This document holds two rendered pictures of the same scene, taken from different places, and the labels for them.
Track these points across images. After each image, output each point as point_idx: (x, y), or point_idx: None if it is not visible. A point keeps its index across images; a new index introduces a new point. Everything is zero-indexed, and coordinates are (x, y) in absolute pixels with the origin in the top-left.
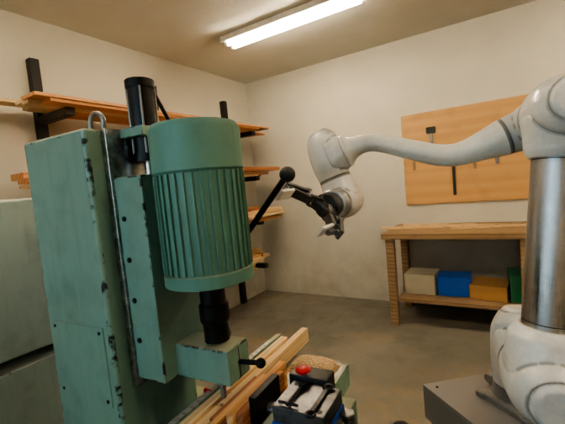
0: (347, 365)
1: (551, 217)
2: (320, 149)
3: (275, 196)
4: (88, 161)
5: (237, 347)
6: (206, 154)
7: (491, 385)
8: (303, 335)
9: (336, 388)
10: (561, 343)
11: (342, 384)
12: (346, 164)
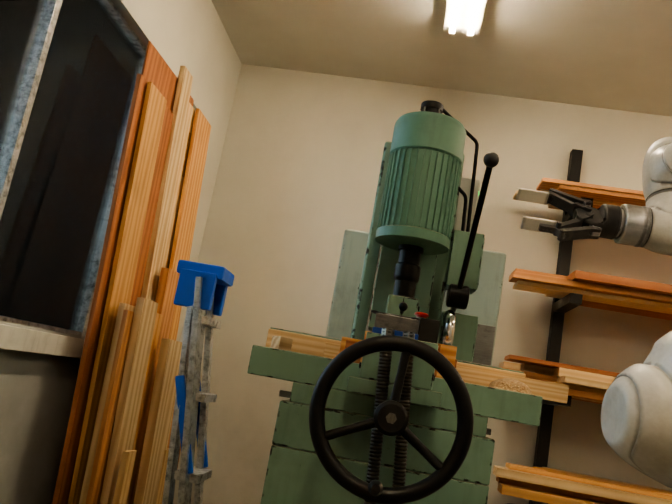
0: (538, 396)
1: None
2: (646, 161)
3: (485, 183)
4: (382, 162)
5: (402, 298)
6: (406, 136)
7: None
8: (552, 386)
9: (495, 395)
10: (670, 338)
11: (513, 405)
12: (671, 176)
